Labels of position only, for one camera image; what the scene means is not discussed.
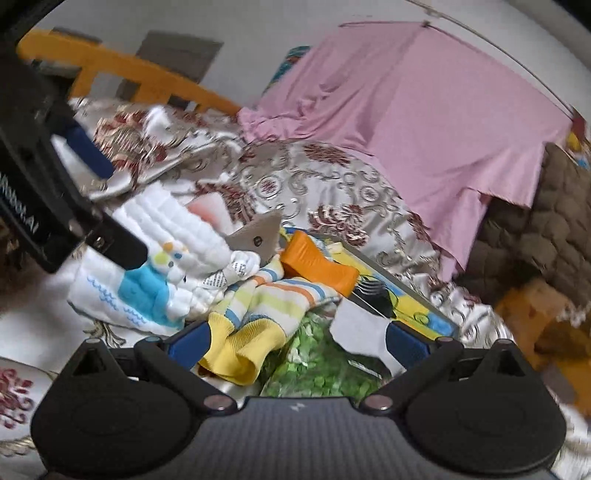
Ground pink cloth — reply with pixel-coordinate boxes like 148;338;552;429
238;21;573;274

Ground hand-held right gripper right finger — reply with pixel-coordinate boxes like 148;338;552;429
360;320;518;412

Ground orange silicone mitt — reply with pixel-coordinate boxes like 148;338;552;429
281;231;360;297

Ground grey tray with cartoon print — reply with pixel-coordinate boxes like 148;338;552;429
277;226;461;343

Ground white quilted baby cloth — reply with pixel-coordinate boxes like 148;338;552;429
68;184;259;337

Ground peach cloth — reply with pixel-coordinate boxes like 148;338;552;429
188;194;230;232

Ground orange cardboard box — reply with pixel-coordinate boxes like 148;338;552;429
494;277;591;409

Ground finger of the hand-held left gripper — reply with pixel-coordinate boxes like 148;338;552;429
82;215;149;272
46;102;115;181

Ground orange wooden bed frame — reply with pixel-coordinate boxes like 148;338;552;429
18;30;242;117

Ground floral satin bedspread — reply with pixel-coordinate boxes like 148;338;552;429
0;97;591;480

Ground brown quilted blanket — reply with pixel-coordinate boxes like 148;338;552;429
455;143;591;324

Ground green patterned cloth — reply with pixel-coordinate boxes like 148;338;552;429
260;311;393;398

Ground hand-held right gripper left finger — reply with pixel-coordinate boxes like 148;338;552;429
69;320;238;414

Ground white grey sock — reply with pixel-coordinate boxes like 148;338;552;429
329;305;408;376

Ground beige drawstring bag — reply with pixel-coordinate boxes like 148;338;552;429
225;210;283;278

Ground teal patterned cloth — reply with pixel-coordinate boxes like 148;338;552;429
271;45;311;88

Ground striped sock with yellow cuff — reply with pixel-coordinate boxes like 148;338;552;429
198;254;343;387

